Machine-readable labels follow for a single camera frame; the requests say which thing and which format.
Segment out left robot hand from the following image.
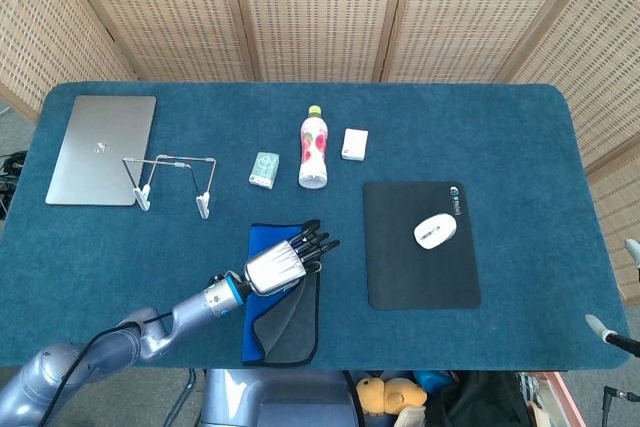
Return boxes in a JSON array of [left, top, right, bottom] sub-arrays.
[[243, 219, 341, 297]]

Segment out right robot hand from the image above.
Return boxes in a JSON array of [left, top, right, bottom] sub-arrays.
[[584, 239, 640, 357]]

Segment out grey and blue cloth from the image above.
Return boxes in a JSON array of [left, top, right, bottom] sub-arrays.
[[241, 221, 322, 367]]

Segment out silver metal clamp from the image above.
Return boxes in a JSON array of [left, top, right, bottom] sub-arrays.
[[518, 372, 545, 407]]

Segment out green tissue pack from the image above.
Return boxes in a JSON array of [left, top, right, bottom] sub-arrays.
[[248, 151, 280, 190]]

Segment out black mouse pad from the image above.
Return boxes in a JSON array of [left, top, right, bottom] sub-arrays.
[[361, 180, 483, 312]]

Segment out pink drink bottle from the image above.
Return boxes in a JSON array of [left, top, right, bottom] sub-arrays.
[[298, 105, 330, 191]]

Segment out grey robot torso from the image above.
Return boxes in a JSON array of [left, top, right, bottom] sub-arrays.
[[199, 369, 359, 427]]

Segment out black bag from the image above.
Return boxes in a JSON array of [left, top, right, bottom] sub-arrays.
[[424, 370, 536, 427]]

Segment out small white box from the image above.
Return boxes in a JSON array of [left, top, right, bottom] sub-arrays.
[[341, 128, 370, 162]]

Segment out white computer mouse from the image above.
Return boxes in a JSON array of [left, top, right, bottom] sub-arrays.
[[412, 213, 458, 250]]

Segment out yellow plush toy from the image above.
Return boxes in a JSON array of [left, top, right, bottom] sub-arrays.
[[355, 375, 429, 417]]

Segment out blue plastic object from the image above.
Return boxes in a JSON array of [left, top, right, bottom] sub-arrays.
[[414, 370, 454, 393]]

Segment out silver laptop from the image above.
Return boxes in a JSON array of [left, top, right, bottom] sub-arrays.
[[44, 94, 158, 207]]

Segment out blue table cloth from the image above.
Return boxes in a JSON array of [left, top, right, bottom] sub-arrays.
[[0, 80, 632, 372]]

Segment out bamboo folding screen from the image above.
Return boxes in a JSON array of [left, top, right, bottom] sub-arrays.
[[0, 0, 640, 301]]

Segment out black angled cable plug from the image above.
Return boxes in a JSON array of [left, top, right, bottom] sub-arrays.
[[601, 384, 640, 427]]

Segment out pink wooden frame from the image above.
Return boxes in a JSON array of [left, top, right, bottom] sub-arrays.
[[527, 371, 587, 427]]

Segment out wire laptop stand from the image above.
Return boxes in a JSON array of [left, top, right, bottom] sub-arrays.
[[122, 153, 219, 221]]

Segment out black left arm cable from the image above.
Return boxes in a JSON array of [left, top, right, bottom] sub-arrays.
[[38, 313, 174, 427]]

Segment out black cable bundle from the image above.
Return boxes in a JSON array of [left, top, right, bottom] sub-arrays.
[[0, 150, 29, 221]]

